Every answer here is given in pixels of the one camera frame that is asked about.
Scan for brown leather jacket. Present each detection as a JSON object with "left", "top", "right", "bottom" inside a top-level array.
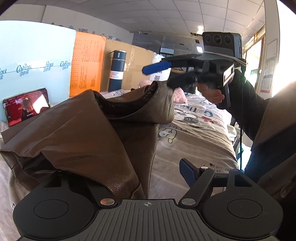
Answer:
[{"left": 1, "top": 81, "right": 174, "bottom": 201}]

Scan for person right forearm dark sleeve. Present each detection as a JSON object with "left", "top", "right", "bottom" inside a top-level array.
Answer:
[{"left": 226, "top": 69, "right": 270, "bottom": 140}]

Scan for person right hand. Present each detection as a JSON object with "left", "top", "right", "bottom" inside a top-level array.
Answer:
[{"left": 196, "top": 83, "right": 225, "bottom": 104}]

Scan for white bag with QR code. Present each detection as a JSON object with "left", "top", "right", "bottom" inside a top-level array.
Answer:
[{"left": 151, "top": 53, "right": 173, "bottom": 82}]

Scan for brown cardboard box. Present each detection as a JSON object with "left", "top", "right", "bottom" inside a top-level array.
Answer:
[{"left": 100, "top": 39, "right": 154, "bottom": 91}]

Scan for dark blue thermos bottle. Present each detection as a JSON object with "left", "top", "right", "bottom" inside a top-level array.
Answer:
[{"left": 108, "top": 50, "right": 126, "bottom": 92}]

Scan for pink folded knit garment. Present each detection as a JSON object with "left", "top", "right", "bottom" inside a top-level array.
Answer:
[{"left": 138, "top": 80, "right": 187, "bottom": 104}]

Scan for patterned pink bed sheet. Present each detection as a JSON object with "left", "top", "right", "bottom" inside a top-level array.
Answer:
[{"left": 1, "top": 91, "right": 238, "bottom": 240}]

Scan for orange printed box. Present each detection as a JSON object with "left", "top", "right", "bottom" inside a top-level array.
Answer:
[{"left": 69, "top": 32, "right": 106, "bottom": 97}]

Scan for large light blue box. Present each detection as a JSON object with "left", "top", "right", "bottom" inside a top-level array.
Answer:
[{"left": 0, "top": 20, "right": 77, "bottom": 123}]

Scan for smartphone with red screen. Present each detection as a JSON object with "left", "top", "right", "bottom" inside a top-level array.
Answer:
[{"left": 3, "top": 88, "right": 50, "bottom": 127}]

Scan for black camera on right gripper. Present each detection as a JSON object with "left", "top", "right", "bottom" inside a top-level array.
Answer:
[{"left": 202, "top": 32, "right": 242, "bottom": 59}]

